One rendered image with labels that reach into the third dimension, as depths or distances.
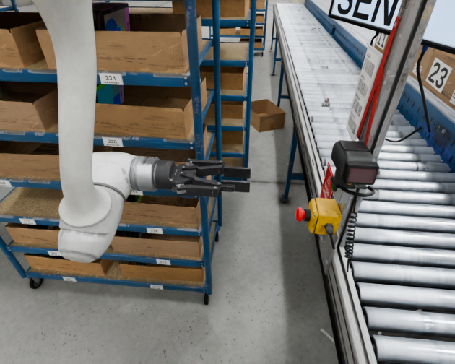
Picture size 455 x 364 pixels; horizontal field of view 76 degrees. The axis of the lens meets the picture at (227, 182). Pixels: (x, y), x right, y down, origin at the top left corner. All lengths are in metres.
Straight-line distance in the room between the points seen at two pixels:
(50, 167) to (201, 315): 0.95
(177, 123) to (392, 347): 0.77
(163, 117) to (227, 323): 1.04
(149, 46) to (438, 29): 0.65
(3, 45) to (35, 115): 0.20
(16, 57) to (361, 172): 0.95
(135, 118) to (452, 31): 0.79
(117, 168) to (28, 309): 1.24
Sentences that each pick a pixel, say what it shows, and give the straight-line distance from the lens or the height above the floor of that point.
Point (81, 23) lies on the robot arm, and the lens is 0.54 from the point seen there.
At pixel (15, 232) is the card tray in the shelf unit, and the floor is 0.40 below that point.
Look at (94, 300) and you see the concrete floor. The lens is 1.75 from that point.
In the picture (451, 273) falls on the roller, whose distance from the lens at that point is 0.97.
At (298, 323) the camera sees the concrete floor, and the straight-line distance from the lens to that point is 1.59.
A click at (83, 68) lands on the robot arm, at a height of 1.25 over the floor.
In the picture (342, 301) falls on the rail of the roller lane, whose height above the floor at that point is 0.74.
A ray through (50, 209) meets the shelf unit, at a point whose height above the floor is 0.54.
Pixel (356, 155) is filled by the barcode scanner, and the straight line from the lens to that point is 0.61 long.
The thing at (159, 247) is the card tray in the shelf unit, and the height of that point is 0.39.
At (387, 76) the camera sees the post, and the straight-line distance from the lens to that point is 0.64.
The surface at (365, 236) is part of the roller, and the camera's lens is 0.96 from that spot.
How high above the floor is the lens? 1.39
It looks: 38 degrees down
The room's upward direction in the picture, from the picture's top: straight up
